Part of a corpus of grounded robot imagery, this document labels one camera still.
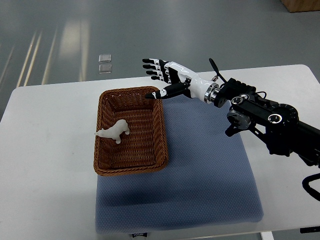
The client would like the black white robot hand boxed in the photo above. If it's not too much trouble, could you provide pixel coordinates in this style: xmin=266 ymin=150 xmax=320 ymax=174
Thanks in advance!
xmin=142 ymin=58 xmax=219 ymax=103

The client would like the white bear figurine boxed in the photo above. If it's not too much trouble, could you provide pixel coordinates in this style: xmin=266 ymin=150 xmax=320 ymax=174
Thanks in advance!
xmin=94 ymin=119 xmax=130 ymax=144

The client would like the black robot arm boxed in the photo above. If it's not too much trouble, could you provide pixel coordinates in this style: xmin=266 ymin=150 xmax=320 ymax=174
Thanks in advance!
xmin=205 ymin=58 xmax=320 ymax=167

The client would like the brown wicker basket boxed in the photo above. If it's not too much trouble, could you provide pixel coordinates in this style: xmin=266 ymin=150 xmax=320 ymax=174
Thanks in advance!
xmin=93 ymin=86 xmax=169 ymax=176

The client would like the lower clear floor tile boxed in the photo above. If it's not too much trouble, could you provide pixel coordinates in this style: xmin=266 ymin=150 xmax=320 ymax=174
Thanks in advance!
xmin=99 ymin=63 xmax=112 ymax=74

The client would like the clear floor tile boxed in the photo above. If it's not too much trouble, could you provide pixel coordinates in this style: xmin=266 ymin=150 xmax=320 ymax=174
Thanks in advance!
xmin=98 ymin=53 xmax=112 ymax=63
xmin=99 ymin=63 xmax=112 ymax=74

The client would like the upper clear floor tile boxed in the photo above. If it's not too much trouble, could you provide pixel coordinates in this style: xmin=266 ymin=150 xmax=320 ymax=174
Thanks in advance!
xmin=98 ymin=53 xmax=112 ymax=63

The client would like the blue mesh mat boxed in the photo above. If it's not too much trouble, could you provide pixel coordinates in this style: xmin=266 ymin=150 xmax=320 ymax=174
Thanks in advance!
xmin=95 ymin=95 xmax=264 ymax=234

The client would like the wooden cabinet corner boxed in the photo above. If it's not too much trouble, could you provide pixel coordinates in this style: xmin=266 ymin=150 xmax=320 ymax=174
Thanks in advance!
xmin=281 ymin=0 xmax=320 ymax=13

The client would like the black mat label tag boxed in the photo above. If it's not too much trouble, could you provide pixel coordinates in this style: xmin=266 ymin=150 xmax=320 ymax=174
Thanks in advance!
xmin=132 ymin=232 xmax=148 ymax=238

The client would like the white table leg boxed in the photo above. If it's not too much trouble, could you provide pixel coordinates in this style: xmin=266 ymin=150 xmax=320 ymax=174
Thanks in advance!
xmin=260 ymin=231 xmax=275 ymax=240

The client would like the black table control panel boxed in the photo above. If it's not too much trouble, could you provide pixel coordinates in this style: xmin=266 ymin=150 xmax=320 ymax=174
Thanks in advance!
xmin=299 ymin=226 xmax=320 ymax=234

